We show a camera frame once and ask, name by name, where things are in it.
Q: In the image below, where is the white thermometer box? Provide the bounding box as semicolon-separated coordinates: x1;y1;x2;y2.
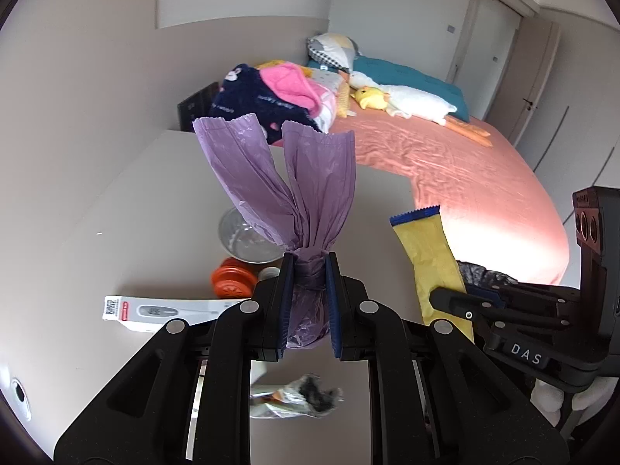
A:
102;295;248;335

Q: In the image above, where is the purple plastic bag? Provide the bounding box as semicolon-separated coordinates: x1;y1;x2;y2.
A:
192;113;358;350

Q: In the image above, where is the white fluffy cloth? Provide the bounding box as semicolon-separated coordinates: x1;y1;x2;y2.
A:
530;378;613;427

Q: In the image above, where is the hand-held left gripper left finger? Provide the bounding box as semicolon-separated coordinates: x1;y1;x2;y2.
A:
53;252;296;465

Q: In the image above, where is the yellow snack wrapper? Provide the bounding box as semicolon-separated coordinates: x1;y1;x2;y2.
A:
389;205;475;340

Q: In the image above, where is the crumpled silver wrapper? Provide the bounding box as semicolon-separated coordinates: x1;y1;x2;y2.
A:
249;373;344;420

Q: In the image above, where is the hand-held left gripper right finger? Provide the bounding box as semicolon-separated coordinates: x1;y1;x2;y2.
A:
325;251;570;465

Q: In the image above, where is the yellow duck plush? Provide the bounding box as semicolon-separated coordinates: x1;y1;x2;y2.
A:
356;86;391;110

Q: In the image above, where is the aluminium foil bowl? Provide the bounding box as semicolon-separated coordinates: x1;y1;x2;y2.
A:
218;207;286;263

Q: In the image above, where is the patchwork pillow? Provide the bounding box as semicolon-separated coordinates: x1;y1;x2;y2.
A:
307;33;362;71

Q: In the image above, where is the black wall socket panel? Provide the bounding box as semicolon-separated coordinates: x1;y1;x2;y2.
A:
177;82;221;131

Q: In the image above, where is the pink fleece blanket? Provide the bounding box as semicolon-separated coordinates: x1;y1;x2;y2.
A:
259;63;337;117

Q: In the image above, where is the orange plastic cap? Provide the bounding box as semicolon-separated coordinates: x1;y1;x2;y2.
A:
210;258;257;300

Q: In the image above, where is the black trash bag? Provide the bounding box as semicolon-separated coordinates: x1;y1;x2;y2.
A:
455;260;519;296

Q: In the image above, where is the white goose plush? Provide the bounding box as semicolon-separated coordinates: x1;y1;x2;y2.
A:
350;72;492;146

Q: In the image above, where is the table cable grommet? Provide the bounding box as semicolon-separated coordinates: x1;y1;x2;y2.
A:
10;378;32;420

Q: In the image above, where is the navy printed blanket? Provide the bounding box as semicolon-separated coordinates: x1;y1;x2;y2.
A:
209;64;323;145

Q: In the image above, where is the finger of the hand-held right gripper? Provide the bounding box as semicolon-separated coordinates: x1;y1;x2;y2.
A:
429;288;571;336
466;281;582;319

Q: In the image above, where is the bed with pink sheet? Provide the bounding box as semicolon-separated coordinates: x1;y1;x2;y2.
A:
324;116;570;286

